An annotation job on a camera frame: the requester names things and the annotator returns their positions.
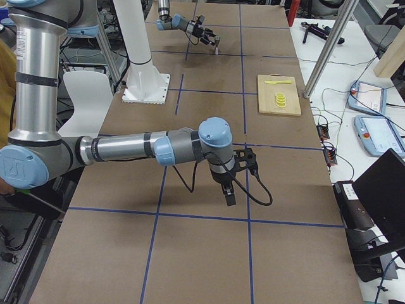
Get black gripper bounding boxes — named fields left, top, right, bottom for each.
left=211, top=171, right=236, bottom=206
left=191, top=24, right=217, bottom=46

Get steel jigger measuring cup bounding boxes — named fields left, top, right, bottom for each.
left=214, top=35, right=221, bottom=55

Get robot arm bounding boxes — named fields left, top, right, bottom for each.
left=1, top=1, right=235, bottom=206
left=156, top=0, right=221, bottom=48

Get blue tape grid lines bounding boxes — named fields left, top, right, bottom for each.
left=68, top=4, right=346, bottom=304

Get wooden cutting board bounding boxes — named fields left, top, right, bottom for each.
left=257, top=75, right=302, bottom=117

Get yellow plastic knife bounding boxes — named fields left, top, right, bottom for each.
left=264, top=80, right=292, bottom=85

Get black handheld tool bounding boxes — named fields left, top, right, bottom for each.
left=301, top=22, right=332, bottom=44

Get white curved chair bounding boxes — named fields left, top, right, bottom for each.
left=58, top=70, right=113, bottom=137

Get black laptop on stand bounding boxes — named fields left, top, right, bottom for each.
left=333, top=148, right=404, bottom=282

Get near teach pendant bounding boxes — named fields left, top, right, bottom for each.
left=354, top=115, right=404, bottom=158

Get teach pendant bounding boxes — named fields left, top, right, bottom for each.
left=347, top=80, right=387, bottom=115
left=354, top=115, right=404, bottom=158

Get far teach pendant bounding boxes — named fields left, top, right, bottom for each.
left=347, top=80, right=387, bottom=115

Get grey office chair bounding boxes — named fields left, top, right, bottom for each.
left=364, top=1, right=404, bottom=58

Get seated person yellow shirt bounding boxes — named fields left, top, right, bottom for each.
left=0, top=37, right=18, bottom=197

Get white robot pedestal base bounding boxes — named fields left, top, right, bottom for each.
left=113, top=0, right=170, bottom=105

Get aluminium frame post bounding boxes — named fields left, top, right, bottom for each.
left=303, top=0, right=359, bottom=99

